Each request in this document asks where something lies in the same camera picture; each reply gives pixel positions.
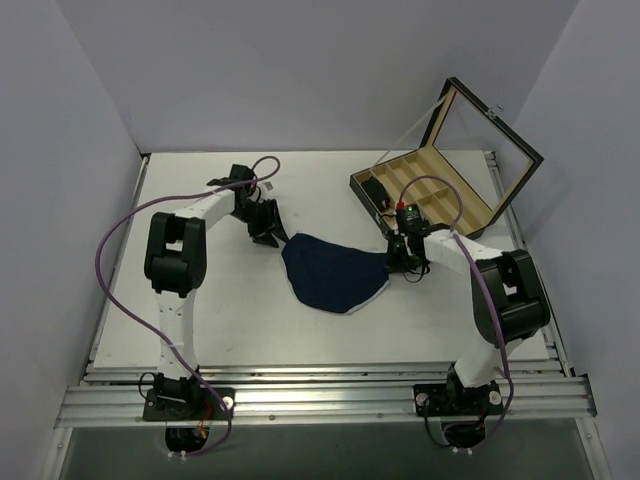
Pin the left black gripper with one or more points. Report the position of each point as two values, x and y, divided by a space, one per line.
265 226

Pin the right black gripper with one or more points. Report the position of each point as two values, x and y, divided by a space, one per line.
397 256

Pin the navy blue underwear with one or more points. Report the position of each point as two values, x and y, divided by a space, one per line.
333 278

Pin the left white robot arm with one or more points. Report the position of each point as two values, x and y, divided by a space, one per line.
176 264

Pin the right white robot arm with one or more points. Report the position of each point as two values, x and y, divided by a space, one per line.
508 303

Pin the black rolled cloth in box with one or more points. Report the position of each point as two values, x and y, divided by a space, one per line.
377 193

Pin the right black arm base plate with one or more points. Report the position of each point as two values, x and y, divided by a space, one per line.
440 400

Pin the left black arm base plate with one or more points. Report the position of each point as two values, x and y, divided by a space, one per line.
195 406

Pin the aluminium rail frame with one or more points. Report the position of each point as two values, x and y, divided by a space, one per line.
320 395

